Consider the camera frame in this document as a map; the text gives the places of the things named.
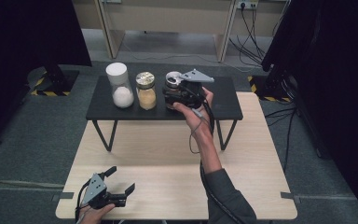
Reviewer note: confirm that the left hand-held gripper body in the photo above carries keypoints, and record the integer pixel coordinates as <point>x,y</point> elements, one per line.
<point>96,189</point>

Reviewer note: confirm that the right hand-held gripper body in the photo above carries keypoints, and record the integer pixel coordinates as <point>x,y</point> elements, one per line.
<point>188,93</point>

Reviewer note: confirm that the silver-lid jar of dark spice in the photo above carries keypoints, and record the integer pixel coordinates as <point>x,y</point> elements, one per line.
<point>172,77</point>

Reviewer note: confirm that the gold-lid jar of yellow powder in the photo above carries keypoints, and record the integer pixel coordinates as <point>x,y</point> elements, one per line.
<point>146,98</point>

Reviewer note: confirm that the white-lid jar of white powder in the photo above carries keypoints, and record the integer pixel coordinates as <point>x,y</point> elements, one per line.
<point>122,96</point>

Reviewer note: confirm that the black metal shelf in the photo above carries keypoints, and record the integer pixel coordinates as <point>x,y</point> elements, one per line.
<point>118,112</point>

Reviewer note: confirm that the person's left hand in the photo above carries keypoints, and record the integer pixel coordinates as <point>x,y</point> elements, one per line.
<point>91,216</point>

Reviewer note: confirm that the person's right hand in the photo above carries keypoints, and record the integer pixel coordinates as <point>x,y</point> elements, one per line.
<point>199,119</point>

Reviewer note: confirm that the grey floor tape piece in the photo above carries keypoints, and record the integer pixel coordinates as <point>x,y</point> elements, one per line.
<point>290,197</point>
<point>63,196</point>

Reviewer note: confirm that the beige wooden desk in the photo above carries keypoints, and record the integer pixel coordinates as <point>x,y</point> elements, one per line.
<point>167,15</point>

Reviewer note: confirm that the black stand base striped tape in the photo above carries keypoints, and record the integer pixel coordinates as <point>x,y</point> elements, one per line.
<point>268,90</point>
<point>57,82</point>

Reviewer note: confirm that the black curtain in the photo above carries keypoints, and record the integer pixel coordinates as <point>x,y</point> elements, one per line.
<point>338,77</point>
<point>18,46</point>

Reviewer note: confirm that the white wall socket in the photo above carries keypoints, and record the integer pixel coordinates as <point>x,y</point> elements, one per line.
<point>247,4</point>

